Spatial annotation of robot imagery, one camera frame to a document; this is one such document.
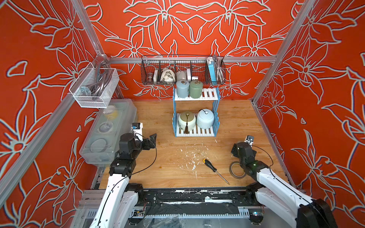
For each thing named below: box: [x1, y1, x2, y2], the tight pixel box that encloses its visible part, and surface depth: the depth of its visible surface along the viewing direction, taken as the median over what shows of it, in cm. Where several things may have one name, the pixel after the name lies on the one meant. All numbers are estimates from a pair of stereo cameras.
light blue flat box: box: [208, 60, 217, 82], surface depth 87 cm
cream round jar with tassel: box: [177, 111, 197, 134], surface depth 96 cm
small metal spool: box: [147, 72, 154, 83], surface depth 94 cm
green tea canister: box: [189, 79, 203, 99], surface depth 81 cm
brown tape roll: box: [229, 161, 247, 180], surface depth 81 cm
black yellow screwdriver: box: [202, 158, 231, 185], surface depth 85 cm
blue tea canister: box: [175, 79, 190, 98], surface depth 81 cm
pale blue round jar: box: [196, 108, 215, 130], surface depth 96 cm
